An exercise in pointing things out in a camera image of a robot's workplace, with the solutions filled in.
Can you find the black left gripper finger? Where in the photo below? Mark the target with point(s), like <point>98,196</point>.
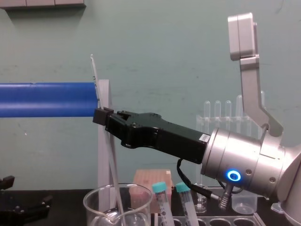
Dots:
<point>7,182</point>
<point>26,208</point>

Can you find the clear glass beaker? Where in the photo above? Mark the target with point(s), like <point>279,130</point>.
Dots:
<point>138,202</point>

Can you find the clear plastic measuring cup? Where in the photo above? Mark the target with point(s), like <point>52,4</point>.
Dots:
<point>244,202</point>

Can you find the grey wall cabinet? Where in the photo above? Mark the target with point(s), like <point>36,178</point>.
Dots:
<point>42,3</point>

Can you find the small clear glass flask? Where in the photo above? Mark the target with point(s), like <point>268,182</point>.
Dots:
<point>201,204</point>

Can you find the blue pipe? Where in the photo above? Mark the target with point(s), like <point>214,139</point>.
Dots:
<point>47,100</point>

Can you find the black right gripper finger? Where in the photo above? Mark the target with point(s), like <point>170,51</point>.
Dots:
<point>100,117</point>
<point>123,115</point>

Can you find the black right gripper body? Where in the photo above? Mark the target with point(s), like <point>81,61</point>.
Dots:
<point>164,136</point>

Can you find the clear glass test tube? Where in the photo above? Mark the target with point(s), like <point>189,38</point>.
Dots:
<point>207,108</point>
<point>217,108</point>
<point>239,106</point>
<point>263,99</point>
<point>228,108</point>

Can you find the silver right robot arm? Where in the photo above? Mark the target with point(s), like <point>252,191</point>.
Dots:
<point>237,155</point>

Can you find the white upright stand post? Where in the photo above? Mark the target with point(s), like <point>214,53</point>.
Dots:
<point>103,160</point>

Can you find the clear acrylic tube stand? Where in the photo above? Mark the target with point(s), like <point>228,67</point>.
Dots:
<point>204,122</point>

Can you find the teal capped plastic tube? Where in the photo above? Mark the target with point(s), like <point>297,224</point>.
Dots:
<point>162,204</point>
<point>187,207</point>

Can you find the pink brown rectangular box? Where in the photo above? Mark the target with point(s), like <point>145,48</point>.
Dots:
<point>145,179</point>

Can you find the clear plastic test tube rack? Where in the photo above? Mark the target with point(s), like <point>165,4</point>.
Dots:
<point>223,221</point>

